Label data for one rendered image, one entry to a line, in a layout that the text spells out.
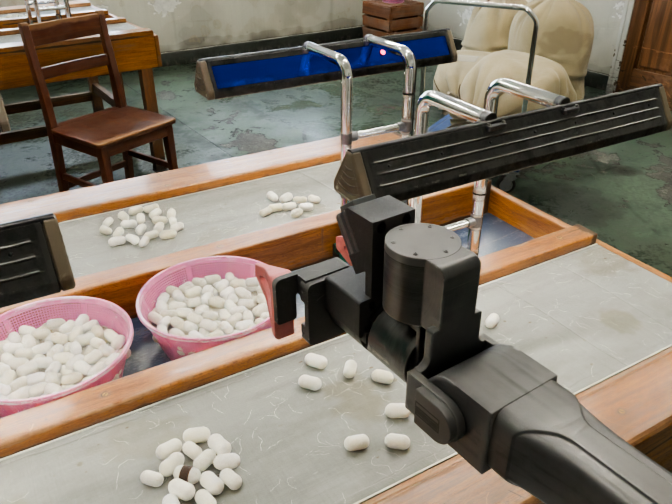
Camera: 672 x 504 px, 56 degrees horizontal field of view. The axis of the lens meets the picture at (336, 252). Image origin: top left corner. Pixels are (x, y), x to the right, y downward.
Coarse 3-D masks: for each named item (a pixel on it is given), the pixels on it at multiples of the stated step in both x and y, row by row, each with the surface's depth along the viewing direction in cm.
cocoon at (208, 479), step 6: (204, 474) 79; (210, 474) 79; (204, 480) 79; (210, 480) 78; (216, 480) 78; (204, 486) 79; (210, 486) 78; (216, 486) 78; (222, 486) 78; (210, 492) 78; (216, 492) 78
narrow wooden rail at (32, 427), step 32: (512, 256) 125; (544, 256) 127; (224, 352) 99; (256, 352) 99; (288, 352) 102; (128, 384) 93; (160, 384) 93; (192, 384) 95; (32, 416) 87; (64, 416) 87; (96, 416) 89; (0, 448) 83
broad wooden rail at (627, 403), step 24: (648, 360) 100; (600, 384) 95; (624, 384) 93; (648, 384) 93; (600, 408) 89; (624, 408) 89; (648, 408) 89; (624, 432) 85; (648, 432) 85; (456, 456) 84; (648, 456) 88; (408, 480) 80; (432, 480) 78; (456, 480) 78; (480, 480) 78; (504, 480) 78
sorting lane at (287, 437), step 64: (576, 256) 130; (512, 320) 111; (576, 320) 111; (640, 320) 111; (256, 384) 97; (384, 384) 97; (576, 384) 97; (64, 448) 86; (128, 448) 86; (256, 448) 86; (320, 448) 86; (384, 448) 86; (448, 448) 86
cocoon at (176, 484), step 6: (174, 480) 78; (180, 480) 78; (168, 486) 78; (174, 486) 78; (180, 486) 78; (186, 486) 78; (192, 486) 78; (174, 492) 78; (180, 492) 77; (186, 492) 77; (192, 492) 78; (180, 498) 78; (186, 498) 77
